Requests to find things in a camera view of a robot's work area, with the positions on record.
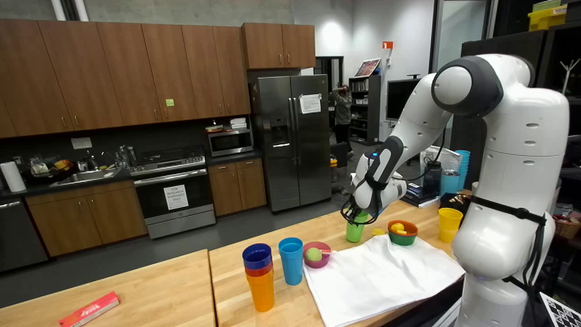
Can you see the narrow brown base cabinet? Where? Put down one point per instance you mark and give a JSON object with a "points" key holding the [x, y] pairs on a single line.
{"points": [[237, 188]]}

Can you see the green plastic bowl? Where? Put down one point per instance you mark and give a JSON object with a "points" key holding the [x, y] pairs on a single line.
{"points": [[402, 240]]}

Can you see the white paper on refrigerator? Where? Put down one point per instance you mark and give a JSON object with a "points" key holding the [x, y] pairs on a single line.
{"points": [[310, 103]]}

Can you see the yellow plastic cup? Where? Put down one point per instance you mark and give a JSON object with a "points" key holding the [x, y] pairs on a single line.
{"points": [[449, 225]]}

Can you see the kitchen sink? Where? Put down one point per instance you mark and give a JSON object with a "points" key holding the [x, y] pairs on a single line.
{"points": [[86, 176]]}

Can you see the stack of blue cups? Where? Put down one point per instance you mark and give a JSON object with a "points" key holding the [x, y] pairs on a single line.
{"points": [[464, 165]]}

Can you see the blue tumbler with lid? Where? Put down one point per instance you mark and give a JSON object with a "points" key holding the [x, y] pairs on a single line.
{"points": [[450, 183]]}

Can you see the green plastic cup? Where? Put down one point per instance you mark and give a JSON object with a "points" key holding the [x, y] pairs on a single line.
{"points": [[354, 232]]}

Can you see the white cloth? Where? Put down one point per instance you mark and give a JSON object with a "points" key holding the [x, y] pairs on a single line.
{"points": [[376, 277]]}

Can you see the white paper on oven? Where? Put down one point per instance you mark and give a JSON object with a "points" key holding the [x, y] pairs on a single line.
{"points": [[176, 197]]}

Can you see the wide brown base cabinet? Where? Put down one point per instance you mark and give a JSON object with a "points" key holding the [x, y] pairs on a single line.
{"points": [[86, 220]]}

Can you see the purple plastic bowl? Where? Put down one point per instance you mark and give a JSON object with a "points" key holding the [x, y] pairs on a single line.
{"points": [[317, 263]]}

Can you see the small yellow block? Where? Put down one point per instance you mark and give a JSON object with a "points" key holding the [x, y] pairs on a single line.
{"points": [[378, 231]]}

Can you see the red plastic cup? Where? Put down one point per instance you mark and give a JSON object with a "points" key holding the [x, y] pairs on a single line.
{"points": [[259, 271]]}

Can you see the paper towel roll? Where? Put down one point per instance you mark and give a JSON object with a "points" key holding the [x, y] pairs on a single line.
{"points": [[12, 177]]}

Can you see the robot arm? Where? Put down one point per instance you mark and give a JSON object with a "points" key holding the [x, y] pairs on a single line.
{"points": [[522, 136]]}

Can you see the red flat box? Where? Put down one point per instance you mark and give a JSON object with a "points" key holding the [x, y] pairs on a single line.
{"points": [[90, 310]]}

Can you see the dark bookshelf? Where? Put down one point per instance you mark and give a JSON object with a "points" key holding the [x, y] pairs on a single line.
{"points": [[363, 109]]}

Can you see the person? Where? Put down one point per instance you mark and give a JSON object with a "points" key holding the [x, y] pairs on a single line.
{"points": [[342, 113]]}

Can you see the steel microwave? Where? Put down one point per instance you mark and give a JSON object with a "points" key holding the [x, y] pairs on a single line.
{"points": [[229, 143]]}

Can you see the framed picture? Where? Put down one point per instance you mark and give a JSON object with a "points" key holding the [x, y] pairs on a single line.
{"points": [[367, 67]]}

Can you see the steel refrigerator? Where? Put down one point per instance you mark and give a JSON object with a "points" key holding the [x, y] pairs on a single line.
{"points": [[290, 150]]}

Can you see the yellow toy lemon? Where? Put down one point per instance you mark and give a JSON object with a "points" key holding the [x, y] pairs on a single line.
{"points": [[397, 226]]}

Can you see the brown cabinets over fridge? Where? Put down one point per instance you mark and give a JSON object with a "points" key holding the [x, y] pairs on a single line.
{"points": [[278, 45]]}

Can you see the orange plastic cup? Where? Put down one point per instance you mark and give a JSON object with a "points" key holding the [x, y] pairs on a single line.
{"points": [[261, 293]]}

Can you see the black monitor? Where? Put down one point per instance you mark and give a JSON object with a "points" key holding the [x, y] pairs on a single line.
{"points": [[400, 99]]}

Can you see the stack of books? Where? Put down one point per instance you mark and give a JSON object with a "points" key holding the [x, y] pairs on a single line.
{"points": [[417, 193]]}

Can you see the orange plastic bowl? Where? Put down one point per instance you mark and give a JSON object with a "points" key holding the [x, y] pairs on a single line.
{"points": [[410, 229]]}

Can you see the dish rack with dishes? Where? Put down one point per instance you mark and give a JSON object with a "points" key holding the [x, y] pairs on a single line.
{"points": [[45, 168]]}

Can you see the light blue plastic cup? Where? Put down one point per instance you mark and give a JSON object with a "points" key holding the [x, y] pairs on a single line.
{"points": [[291, 263]]}

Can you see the row of brown wall cabinets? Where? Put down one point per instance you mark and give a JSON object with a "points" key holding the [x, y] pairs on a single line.
{"points": [[113, 72]]}

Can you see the black tray with snacks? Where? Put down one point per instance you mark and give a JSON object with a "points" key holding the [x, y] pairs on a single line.
{"points": [[456, 201]]}

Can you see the orange wall sign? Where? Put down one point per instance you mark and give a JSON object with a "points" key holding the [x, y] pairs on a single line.
{"points": [[387, 45]]}

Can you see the white plastic bag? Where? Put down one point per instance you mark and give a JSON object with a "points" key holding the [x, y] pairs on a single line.
{"points": [[447, 156]]}

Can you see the black bottle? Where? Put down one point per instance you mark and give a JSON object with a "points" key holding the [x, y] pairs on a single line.
{"points": [[432, 179]]}

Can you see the wicker basket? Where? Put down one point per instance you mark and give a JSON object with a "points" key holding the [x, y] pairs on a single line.
{"points": [[567, 228]]}

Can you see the steel stove with oven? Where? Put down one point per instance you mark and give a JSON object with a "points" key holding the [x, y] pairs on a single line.
{"points": [[174, 181]]}

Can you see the green toy apple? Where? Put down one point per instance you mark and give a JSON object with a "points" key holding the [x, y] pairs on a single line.
{"points": [[313, 254]]}

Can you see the yellow storage bin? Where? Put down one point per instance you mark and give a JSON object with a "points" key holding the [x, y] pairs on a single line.
{"points": [[547, 17]]}

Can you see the dark blue plastic cup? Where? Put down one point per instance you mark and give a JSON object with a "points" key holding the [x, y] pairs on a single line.
{"points": [[257, 255]]}

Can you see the checkerboard calibration board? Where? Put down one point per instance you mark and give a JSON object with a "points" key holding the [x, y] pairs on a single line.
{"points": [[560, 313]]}

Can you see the steel dishwasher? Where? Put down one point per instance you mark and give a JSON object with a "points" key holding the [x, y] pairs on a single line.
{"points": [[18, 236]]}

